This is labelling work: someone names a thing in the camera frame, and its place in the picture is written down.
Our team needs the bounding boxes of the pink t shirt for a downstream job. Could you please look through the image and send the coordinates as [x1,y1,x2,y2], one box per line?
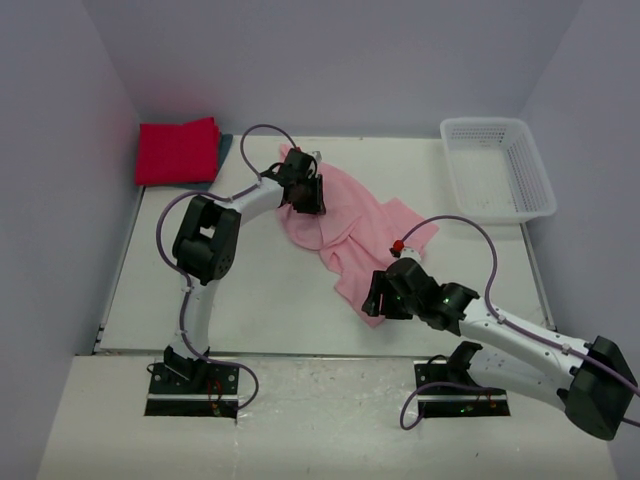
[276,163,423,328]

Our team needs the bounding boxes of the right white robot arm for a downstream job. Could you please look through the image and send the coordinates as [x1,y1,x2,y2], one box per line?
[361,257,639,441]

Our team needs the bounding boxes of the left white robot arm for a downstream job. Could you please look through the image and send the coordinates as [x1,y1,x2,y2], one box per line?
[163,148,326,381]

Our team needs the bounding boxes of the folded teal t shirt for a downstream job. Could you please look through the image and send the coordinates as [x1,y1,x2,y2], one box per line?
[179,134,234,191]

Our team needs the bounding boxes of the folded red t shirt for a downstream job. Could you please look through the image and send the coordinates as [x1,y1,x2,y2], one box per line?
[134,117,221,186]

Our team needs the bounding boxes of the white plastic basket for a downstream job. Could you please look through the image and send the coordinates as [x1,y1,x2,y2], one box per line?
[440,117,557,224]

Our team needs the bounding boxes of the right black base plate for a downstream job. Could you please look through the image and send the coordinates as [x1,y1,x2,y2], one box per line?
[414,356,511,419]

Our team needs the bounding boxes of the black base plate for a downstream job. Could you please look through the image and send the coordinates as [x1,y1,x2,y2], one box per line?
[144,362,239,420]
[414,356,511,419]

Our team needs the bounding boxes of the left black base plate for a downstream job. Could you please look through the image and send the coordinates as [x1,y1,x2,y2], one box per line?
[144,362,239,420]

